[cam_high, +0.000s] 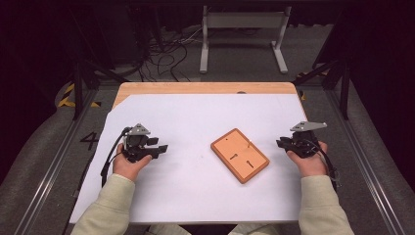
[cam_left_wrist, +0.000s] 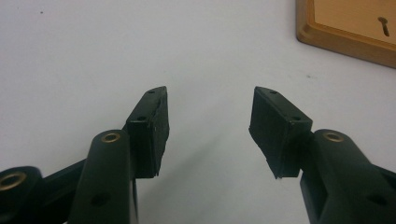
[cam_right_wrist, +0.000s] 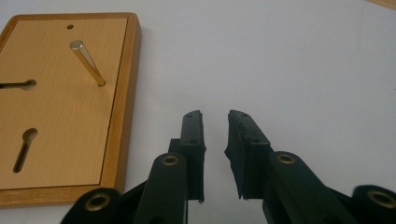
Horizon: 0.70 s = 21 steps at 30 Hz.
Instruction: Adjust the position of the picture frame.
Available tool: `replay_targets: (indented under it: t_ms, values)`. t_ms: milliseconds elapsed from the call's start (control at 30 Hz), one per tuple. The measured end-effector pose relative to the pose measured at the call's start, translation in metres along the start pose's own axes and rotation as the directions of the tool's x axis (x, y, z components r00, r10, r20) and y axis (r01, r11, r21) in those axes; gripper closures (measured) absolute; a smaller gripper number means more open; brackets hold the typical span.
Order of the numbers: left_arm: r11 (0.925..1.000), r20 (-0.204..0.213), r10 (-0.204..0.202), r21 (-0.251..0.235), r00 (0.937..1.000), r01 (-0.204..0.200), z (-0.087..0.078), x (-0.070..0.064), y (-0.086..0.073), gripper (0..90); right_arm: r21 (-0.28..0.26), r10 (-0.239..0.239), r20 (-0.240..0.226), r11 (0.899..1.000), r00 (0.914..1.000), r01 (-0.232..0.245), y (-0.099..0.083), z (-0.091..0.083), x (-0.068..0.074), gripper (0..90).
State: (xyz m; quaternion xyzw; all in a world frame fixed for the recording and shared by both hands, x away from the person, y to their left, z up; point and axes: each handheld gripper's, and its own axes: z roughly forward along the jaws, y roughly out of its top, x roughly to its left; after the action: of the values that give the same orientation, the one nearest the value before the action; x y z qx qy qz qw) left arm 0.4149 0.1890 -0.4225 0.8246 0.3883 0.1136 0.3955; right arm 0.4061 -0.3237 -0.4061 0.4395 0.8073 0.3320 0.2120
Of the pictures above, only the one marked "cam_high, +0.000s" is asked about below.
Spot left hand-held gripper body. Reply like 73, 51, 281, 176
122, 122, 155, 164

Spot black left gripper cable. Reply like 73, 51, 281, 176
100, 126, 132, 189

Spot tangle of black floor cables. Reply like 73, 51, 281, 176
136, 24, 204, 83

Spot person's legs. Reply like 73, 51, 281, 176
144, 222, 301, 235

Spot grey metal stand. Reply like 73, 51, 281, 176
199, 5, 293, 74

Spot aluminium floor rail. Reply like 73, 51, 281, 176
13, 88, 100, 235
325, 88, 406, 235

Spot black metal stand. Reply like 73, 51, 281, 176
291, 58, 352, 121
69, 9, 129, 121

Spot yellow black hazard tape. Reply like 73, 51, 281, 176
57, 82, 102, 109

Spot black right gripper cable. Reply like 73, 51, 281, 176
309, 139, 343, 191

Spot person's left hand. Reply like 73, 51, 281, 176
112, 143, 153, 182

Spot white paper sheet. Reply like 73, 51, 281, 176
69, 93, 308, 225

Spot person's right hand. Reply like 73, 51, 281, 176
286, 140, 329, 179

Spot wooden photo frame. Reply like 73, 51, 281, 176
209, 127, 271, 185

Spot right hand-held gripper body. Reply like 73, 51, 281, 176
285, 120, 328, 160

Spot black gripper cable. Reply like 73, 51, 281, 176
309, 139, 343, 191
100, 126, 132, 189

